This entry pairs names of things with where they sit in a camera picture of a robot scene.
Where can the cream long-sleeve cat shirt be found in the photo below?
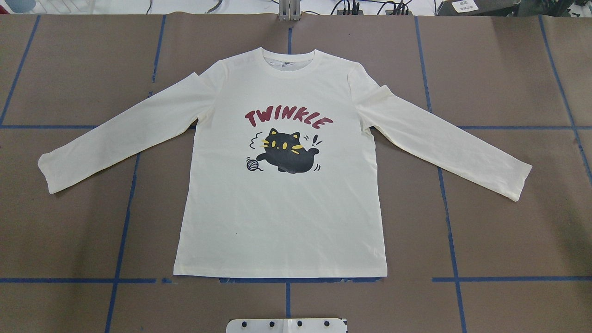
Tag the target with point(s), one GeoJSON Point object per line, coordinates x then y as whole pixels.
{"type": "Point", "coordinates": [283, 177]}

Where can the aluminium frame post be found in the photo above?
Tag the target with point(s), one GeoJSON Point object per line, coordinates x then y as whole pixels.
{"type": "Point", "coordinates": [289, 10]}

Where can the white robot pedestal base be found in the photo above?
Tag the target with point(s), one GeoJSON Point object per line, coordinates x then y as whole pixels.
{"type": "Point", "coordinates": [288, 325]}

